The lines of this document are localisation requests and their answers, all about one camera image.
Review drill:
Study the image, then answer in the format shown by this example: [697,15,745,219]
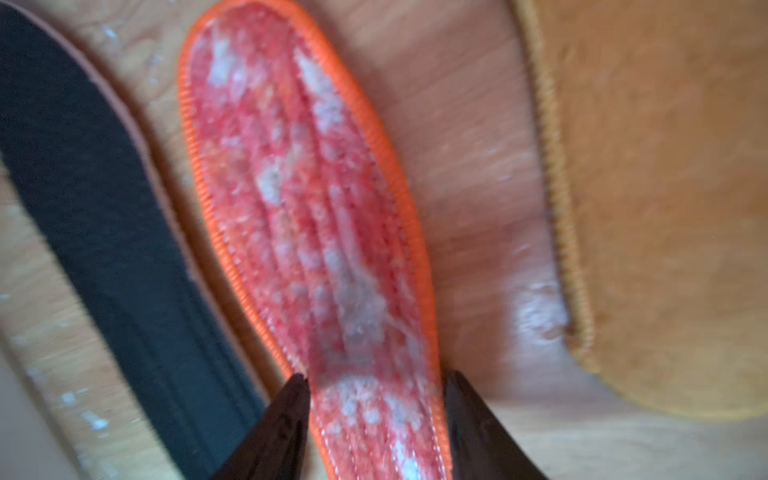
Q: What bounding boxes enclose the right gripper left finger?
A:
[211,373,311,480]

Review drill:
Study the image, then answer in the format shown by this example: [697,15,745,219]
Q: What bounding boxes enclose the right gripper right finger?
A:
[443,370,546,480]

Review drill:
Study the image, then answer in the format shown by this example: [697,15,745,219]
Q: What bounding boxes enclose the red insole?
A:
[178,1,453,479]

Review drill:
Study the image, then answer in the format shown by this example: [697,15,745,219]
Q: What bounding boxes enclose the white storage tray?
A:
[1,347,83,479]

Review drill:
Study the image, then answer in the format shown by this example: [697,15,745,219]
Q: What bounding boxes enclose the far right yellow insole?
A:
[514,1,767,421]

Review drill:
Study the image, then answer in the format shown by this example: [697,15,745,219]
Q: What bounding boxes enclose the right black insole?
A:
[1,1,264,479]

